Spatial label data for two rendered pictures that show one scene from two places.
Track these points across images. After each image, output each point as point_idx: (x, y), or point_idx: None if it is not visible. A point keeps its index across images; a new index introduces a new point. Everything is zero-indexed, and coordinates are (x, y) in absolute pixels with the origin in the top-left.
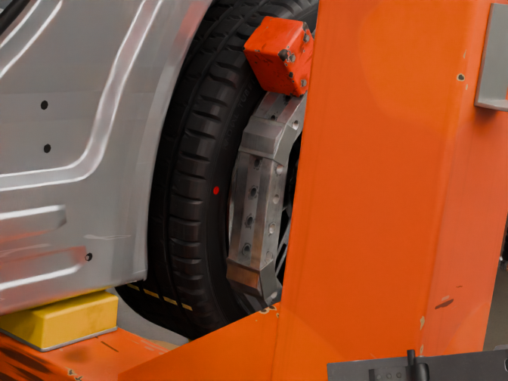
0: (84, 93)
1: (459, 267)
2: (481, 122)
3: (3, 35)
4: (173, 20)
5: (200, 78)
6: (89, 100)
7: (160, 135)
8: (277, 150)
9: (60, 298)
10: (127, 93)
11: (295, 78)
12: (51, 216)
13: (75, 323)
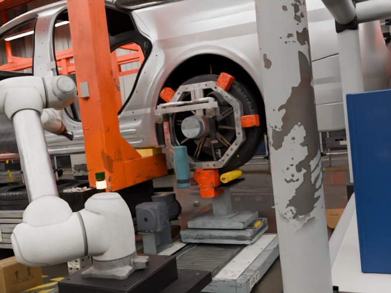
0: (140, 109)
1: (89, 123)
2: (85, 100)
3: (128, 102)
4: (151, 93)
5: None
6: (141, 110)
7: (154, 115)
8: None
9: (138, 146)
10: (144, 108)
11: (164, 99)
12: (132, 131)
13: (143, 152)
